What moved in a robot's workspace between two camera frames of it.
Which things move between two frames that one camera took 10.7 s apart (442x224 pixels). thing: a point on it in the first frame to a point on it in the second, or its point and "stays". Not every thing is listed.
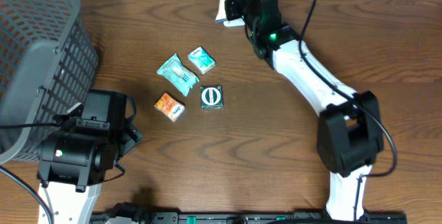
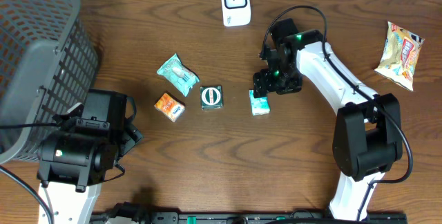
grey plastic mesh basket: [48, 63] stays
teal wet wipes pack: [181, 77] stays
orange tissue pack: [170, 106] stays
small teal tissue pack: [202, 60] to [260, 105]
